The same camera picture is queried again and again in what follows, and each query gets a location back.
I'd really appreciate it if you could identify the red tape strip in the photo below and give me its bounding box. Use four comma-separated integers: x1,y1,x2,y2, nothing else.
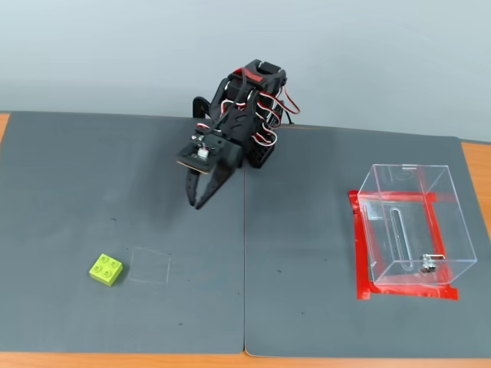
348,189,460,206
420,193,456,287
351,199,379,302
356,283,460,302

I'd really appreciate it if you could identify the red tape band on arm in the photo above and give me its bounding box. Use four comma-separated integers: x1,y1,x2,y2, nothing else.
233,67,265,84

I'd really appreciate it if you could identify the green lego block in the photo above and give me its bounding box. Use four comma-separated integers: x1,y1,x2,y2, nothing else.
88,253,124,288

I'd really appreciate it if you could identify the black camera cable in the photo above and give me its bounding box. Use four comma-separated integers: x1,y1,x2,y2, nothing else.
199,68,249,153

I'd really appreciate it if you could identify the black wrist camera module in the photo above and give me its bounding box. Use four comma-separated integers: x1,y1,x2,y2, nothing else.
176,136,224,176

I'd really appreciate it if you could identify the black table clamp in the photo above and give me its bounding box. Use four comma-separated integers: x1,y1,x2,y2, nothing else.
191,95,212,120

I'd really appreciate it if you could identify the grey table mat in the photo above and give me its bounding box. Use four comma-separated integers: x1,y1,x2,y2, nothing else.
0,110,246,354
243,124,491,358

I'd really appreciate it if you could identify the silver metal box latch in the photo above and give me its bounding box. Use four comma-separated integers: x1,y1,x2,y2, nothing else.
420,253,446,274

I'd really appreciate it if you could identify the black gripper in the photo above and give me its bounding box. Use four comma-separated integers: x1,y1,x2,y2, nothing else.
185,108,254,210

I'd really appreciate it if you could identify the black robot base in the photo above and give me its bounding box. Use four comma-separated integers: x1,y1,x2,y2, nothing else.
245,126,278,170

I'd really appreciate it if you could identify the transparent acrylic box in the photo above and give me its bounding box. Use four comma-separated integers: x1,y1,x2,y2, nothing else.
357,163,478,287

